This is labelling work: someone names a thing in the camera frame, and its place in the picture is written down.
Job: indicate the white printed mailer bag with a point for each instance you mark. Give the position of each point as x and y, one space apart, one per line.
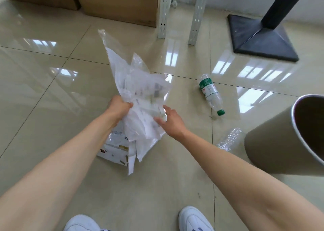
115 151

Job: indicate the person's right thumb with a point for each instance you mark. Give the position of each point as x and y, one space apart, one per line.
160 122

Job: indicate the green label plastic bottle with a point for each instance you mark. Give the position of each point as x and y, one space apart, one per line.
209 92

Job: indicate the person's left fingers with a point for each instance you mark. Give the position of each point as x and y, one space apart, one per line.
127 106

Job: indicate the person's left forearm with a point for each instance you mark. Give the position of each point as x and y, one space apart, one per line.
54 171

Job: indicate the person's left white shoe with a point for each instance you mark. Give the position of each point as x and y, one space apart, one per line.
82 223

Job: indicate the person's right hand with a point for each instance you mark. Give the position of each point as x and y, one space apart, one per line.
173 124

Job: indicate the black table pedestal base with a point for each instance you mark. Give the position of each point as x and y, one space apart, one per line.
263 33

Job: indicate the clear plastic bag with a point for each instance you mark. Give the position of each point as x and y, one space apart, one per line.
138 94

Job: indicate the person's right forearm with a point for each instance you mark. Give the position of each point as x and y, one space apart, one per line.
249 187

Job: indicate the large cardboard box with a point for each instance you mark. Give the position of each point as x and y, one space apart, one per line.
119 2

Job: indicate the clear crushed plastic bottle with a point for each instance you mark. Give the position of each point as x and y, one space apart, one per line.
229 140

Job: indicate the person's right white shoe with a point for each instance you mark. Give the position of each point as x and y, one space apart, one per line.
193 219

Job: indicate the person's white shoe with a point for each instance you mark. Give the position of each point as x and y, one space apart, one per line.
193 219
82 223

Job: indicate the white metal shelf leg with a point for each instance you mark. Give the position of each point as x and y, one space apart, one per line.
198 14
164 10

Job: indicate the beige round trash bin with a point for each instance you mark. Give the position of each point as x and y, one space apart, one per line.
286 142

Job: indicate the person's left hand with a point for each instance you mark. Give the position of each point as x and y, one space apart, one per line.
118 109

